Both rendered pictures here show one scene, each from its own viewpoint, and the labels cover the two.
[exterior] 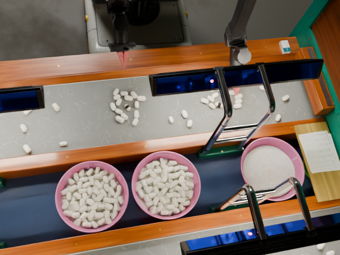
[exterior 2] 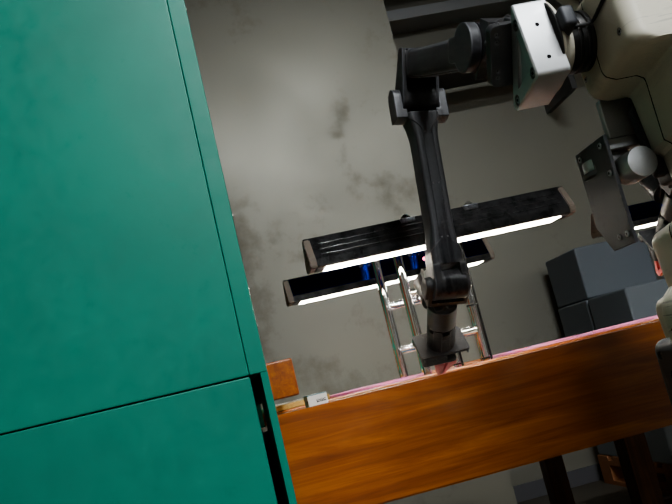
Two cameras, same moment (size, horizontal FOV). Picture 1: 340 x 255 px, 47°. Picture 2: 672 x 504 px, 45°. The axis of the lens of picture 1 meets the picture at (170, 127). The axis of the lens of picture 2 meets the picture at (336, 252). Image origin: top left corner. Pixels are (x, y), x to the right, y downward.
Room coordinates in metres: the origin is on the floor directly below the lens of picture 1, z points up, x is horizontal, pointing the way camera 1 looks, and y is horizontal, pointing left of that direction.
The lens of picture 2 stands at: (2.58, 0.17, 0.79)
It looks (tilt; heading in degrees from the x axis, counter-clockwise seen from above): 9 degrees up; 198
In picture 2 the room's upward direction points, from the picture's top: 14 degrees counter-clockwise
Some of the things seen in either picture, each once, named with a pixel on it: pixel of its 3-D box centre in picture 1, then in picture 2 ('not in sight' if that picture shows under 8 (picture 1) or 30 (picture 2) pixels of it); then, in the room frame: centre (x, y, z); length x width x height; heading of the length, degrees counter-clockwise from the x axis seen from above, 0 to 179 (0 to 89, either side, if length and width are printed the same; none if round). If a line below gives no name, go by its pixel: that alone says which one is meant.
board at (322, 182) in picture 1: (322, 160); (291, 404); (0.72, -0.64, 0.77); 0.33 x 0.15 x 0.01; 28
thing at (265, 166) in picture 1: (267, 171); not in sight; (0.62, -0.45, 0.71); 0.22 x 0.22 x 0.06
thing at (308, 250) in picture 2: (238, 73); (439, 227); (0.78, -0.16, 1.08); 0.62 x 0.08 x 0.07; 118
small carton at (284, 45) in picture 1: (285, 47); (315, 399); (1.21, -0.38, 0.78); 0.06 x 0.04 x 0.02; 28
